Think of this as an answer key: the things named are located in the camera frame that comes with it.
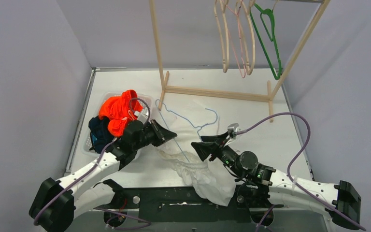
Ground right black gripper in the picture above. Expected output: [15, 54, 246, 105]
[192, 130, 244, 177]

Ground blue wire hanger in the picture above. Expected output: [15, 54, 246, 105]
[156, 101, 220, 163]

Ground white shorts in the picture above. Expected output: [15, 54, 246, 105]
[157, 99, 237, 207]

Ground wooden hanger orange shorts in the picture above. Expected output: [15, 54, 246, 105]
[214, 0, 229, 73]

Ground wooden hanger navy shorts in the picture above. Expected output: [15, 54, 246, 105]
[234, 0, 256, 75]

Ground pink hanger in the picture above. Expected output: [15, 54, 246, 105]
[220, 0, 247, 79]

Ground green hanger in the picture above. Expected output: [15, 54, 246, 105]
[249, 3, 284, 81]

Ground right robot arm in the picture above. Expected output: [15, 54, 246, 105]
[191, 133, 362, 230]

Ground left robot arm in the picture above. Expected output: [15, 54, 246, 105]
[29, 120, 177, 232]

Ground wooden clothes rack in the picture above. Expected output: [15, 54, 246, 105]
[148, 0, 330, 115]

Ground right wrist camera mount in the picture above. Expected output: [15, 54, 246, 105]
[227, 123, 242, 139]

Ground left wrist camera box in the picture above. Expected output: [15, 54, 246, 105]
[134, 109, 150, 124]

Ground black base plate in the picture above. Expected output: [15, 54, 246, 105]
[104, 185, 271, 223]

